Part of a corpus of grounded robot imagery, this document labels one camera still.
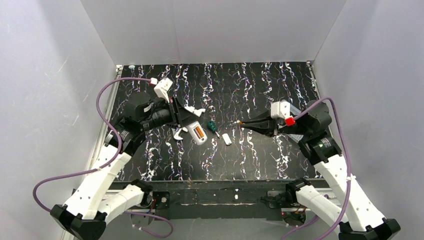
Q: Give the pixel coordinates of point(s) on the white remote control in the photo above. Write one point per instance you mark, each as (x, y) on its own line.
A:
(197, 141)

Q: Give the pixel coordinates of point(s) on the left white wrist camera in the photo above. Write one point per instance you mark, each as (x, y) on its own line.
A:
(161, 87)

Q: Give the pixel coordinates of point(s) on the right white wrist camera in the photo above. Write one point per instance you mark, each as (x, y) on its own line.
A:
(280, 111)

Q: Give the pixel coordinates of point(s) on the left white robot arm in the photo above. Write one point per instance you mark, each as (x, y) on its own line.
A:
(86, 213)

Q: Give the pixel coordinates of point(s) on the white remote battery cover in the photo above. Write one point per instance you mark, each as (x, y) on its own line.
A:
(227, 139)

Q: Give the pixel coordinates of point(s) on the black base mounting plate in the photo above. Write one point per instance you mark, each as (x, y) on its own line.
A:
(228, 199)

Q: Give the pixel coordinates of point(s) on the aluminium frame rail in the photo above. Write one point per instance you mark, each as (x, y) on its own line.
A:
(101, 134)

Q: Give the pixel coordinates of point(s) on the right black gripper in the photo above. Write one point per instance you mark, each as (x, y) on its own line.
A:
(272, 124)

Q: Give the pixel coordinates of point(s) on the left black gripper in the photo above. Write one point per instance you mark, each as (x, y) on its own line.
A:
(177, 114)

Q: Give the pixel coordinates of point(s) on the green handled screwdriver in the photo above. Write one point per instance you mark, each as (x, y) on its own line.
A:
(213, 128)

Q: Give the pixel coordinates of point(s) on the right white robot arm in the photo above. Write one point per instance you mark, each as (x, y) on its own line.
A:
(354, 216)

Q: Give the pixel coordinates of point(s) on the clear plastic screw box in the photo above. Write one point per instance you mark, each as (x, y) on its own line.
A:
(289, 109)

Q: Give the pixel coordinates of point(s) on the white plastic pipe fitting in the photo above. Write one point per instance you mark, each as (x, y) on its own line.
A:
(195, 111)

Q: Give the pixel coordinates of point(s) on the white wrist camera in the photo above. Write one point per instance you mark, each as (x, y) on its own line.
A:
(161, 87)
(280, 111)

